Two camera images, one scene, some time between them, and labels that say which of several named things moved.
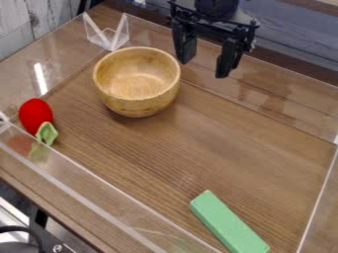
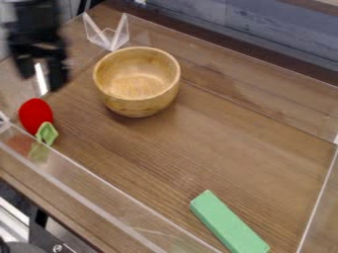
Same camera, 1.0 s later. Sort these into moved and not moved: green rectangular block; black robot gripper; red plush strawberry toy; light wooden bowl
Moved: black robot gripper
Not moved: red plush strawberry toy; green rectangular block; light wooden bowl
